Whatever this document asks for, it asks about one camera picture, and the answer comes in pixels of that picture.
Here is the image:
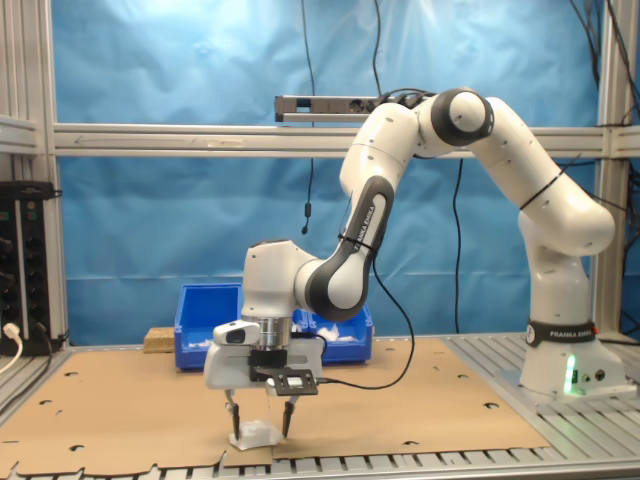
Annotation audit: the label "blue bin with syringe packets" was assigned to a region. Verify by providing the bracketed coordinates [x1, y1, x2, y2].
[174, 283, 246, 372]

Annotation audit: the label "wooden block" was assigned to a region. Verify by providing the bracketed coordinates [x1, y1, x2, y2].
[143, 327, 177, 355]

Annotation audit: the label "white bagged mask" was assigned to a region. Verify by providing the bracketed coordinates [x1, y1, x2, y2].
[314, 324, 359, 344]

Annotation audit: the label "blue bin with white packets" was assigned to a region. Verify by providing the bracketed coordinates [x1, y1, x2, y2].
[304, 299, 375, 366]

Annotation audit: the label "brown cardboard sheet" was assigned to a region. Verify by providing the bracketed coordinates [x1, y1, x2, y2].
[0, 348, 275, 477]
[264, 337, 552, 460]

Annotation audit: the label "black socket rack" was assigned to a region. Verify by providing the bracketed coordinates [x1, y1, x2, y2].
[0, 180, 64, 357]

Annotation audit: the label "aluminium cross beam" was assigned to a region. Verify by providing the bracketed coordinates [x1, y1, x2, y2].
[52, 122, 606, 159]

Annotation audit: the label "grey power strip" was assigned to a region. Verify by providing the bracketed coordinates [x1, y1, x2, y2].
[273, 94, 387, 124]

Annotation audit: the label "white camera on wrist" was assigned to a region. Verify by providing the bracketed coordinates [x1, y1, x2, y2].
[213, 321, 262, 346]

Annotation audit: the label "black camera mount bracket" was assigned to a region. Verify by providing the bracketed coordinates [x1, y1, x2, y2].
[249, 349, 321, 397]

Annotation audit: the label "black camera cable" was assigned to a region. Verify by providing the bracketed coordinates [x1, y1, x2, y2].
[292, 244, 416, 392]

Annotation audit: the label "black plug with cable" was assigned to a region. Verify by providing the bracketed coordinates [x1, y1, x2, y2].
[0, 322, 69, 416]

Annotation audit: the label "white plug with cable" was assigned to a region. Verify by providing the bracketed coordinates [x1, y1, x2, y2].
[0, 322, 25, 376]

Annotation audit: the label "aluminium frame post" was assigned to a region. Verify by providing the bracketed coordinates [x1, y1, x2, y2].
[0, 0, 41, 184]
[594, 0, 632, 336]
[38, 0, 70, 346]

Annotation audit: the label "long black hanging cable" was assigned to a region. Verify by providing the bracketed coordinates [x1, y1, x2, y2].
[452, 158, 466, 335]

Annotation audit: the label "aluminium side rail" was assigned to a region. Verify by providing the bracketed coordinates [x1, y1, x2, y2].
[0, 113, 42, 155]

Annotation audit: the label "black power strip plug cables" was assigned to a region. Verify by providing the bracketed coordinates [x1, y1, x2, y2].
[379, 88, 437, 109]

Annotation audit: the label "thin black hanging cable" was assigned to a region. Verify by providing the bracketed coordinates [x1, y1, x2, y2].
[373, 0, 385, 97]

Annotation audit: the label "black cable bundle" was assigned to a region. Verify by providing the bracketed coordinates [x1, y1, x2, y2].
[569, 0, 640, 341]

